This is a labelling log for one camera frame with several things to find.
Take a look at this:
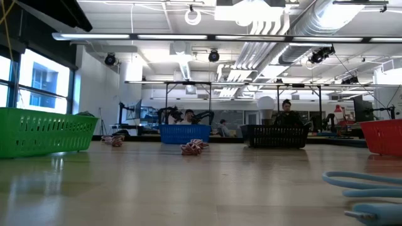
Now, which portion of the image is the black computer monitor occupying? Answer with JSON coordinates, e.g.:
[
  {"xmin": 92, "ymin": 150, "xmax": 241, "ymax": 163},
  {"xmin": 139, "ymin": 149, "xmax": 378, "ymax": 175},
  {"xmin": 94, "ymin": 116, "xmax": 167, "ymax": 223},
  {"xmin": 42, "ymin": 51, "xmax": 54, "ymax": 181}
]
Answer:
[{"xmin": 353, "ymin": 95, "xmax": 375, "ymax": 124}]

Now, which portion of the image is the black aluminium table frame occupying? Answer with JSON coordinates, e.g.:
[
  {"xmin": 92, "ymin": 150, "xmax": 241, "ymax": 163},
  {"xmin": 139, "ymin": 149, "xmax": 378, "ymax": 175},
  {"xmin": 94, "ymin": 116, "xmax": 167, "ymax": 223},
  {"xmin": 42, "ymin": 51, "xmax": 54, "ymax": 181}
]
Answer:
[{"xmin": 92, "ymin": 134, "xmax": 368, "ymax": 148}]

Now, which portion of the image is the green plastic basket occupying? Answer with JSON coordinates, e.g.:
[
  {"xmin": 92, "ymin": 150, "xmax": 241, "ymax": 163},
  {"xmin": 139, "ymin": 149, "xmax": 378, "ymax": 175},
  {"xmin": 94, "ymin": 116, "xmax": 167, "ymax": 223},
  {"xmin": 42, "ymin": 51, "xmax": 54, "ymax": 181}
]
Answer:
[{"xmin": 0, "ymin": 107, "xmax": 100, "ymax": 159}]

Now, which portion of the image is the black plastic basket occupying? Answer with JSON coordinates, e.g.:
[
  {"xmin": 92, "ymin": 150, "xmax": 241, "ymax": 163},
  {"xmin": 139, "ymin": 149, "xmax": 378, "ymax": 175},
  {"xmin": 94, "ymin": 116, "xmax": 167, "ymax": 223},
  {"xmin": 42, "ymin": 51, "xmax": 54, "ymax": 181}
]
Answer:
[{"xmin": 240, "ymin": 124, "xmax": 311, "ymax": 149}]

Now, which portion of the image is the black ceiling camera cluster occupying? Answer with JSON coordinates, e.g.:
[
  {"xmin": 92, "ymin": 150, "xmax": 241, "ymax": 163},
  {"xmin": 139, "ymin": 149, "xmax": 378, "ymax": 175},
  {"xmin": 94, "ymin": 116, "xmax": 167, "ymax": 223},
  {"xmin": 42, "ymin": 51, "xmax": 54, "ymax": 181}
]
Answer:
[{"xmin": 308, "ymin": 45, "xmax": 336, "ymax": 65}]

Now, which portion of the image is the black background rig frame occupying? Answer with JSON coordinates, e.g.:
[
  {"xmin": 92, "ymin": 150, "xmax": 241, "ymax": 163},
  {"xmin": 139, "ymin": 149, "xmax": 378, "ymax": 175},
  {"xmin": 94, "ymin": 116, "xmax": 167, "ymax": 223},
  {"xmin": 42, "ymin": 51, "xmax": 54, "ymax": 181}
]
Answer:
[
  {"xmin": 276, "ymin": 83, "xmax": 323, "ymax": 131},
  {"xmin": 164, "ymin": 80, "xmax": 212, "ymax": 125}
]

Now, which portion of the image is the person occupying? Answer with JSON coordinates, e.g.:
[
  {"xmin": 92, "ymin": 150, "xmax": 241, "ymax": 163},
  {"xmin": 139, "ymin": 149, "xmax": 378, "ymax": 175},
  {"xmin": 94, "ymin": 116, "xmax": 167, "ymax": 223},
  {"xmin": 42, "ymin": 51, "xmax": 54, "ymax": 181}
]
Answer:
[
  {"xmin": 177, "ymin": 109, "xmax": 202, "ymax": 126},
  {"xmin": 273, "ymin": 99, "xmax": 305, "ymax": 126},
  {"xmin": 217, "ymin": 118, "xmax": 232, "ymax": 137}
]

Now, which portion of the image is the light blue USB cable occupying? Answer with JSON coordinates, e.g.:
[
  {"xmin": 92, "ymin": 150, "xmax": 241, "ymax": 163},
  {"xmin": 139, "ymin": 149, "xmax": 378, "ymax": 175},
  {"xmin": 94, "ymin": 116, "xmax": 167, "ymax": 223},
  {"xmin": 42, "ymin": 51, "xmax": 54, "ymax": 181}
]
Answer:
[{"xmin": 322, "ymin": 171, "xmax": 402, "ymax": 226}]

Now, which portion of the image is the large window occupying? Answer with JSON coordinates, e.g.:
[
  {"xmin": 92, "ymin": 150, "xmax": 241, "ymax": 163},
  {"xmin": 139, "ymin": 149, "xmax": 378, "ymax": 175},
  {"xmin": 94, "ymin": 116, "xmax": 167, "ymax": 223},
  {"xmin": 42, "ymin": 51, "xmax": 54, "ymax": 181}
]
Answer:
[{"xmin": 0, "ymin": 48, "xmax": 75, "ymax": 116}]

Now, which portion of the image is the red desk lamp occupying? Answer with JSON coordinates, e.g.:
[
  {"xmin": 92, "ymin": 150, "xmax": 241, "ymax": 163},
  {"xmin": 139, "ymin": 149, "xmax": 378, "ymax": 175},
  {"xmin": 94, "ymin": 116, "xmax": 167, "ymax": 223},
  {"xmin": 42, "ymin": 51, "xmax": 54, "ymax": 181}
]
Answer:
[{"xmin": 333, "ymin": 104, "xmax": 348, "ymax": 123}]

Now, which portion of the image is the red plastic basket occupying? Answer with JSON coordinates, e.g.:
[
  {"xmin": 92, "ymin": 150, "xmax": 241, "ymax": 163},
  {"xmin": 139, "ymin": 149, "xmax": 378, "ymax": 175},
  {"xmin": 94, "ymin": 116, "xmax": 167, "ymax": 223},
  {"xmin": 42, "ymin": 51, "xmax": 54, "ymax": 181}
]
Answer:
[{"xmin": 359, "ymin": 119, "xmax": 402, "ymax": 157}]

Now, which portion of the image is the overhead LED light bar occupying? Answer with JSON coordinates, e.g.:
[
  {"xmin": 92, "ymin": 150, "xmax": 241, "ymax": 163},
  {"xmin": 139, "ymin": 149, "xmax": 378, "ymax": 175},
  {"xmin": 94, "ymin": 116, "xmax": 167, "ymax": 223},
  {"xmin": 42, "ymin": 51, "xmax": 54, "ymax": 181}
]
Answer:
[{"xmin": 52, "ymin": 32, "xmax": 402, "ymax": 44}]

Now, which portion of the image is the white hanging ring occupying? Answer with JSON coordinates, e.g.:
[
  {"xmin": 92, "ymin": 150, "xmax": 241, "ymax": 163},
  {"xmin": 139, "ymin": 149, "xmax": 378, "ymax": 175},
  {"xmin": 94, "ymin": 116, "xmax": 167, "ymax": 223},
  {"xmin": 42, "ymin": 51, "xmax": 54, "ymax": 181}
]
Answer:
[{"xmin": 184, "ymin": 8, "xmax": 202, "ymax": 26}]

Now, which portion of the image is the blue plastic basket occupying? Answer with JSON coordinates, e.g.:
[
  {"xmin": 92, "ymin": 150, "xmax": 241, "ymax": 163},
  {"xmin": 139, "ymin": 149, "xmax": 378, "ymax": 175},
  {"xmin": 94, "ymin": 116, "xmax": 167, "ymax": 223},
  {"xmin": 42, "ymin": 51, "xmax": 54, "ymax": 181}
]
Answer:
[{"xmin": 158, "ymin": 124, "xmax": 212, "ymax": 145}]

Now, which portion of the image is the silver ventilation duct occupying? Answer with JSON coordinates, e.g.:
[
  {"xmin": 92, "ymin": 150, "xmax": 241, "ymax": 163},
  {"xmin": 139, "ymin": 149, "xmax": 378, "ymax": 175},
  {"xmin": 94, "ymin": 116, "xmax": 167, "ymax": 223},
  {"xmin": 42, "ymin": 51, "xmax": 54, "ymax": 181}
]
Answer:
[{"xmin": 278, "ymin": 0, "xmax": 367, "ymax": 65}]

